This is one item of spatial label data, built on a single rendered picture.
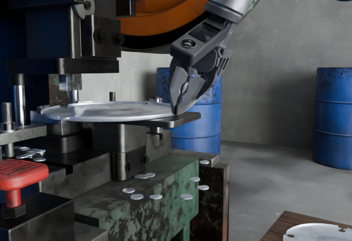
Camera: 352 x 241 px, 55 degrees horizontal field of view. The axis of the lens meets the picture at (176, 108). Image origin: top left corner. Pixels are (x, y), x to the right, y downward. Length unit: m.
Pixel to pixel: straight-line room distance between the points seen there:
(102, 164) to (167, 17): 0.53
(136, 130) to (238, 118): 3.41
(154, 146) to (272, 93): 3.19
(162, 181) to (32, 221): 0.34
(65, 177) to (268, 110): 3.50
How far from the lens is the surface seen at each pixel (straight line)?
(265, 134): 4.03
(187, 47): 0.54
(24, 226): 0.42
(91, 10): 0.73
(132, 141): 0.70
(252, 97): 4.01
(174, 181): 0.75
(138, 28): 1.09
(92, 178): 0.66
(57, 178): 0.60
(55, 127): 0.74
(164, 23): 1.04
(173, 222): 0.78
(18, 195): 0.43
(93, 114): 0.68
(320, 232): 1.23
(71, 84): 0.78
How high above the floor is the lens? 0.87
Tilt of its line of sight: 7 degrees down
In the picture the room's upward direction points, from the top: straight up
